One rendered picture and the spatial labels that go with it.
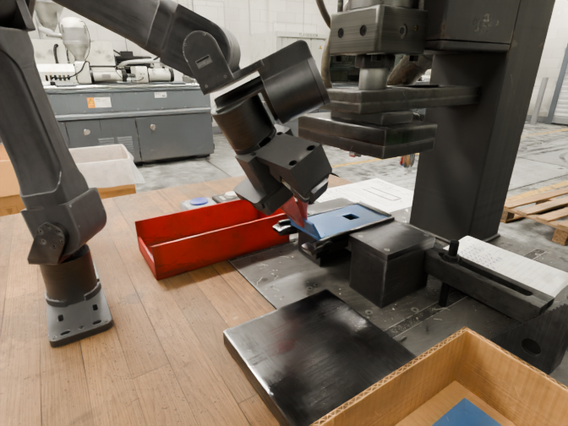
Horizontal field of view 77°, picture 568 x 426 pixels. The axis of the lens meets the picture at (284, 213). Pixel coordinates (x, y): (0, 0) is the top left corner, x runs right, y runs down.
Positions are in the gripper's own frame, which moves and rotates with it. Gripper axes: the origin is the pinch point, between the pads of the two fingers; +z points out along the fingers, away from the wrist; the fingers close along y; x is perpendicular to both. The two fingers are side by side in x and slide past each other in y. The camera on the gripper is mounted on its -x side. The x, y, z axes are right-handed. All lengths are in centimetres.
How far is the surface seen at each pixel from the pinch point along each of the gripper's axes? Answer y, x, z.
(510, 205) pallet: 201, 92, 215
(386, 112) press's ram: 15.2, -5.8, -8.5
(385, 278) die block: 2.3, -11.3, 7.9
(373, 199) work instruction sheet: 27.5, 21.1, 28.1
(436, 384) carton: -4.9, -24.3, 7.0
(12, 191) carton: -69, 214, 14
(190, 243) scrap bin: -13.6, 12.6, -1.2
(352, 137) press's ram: 10.9, -3.2, -7.3
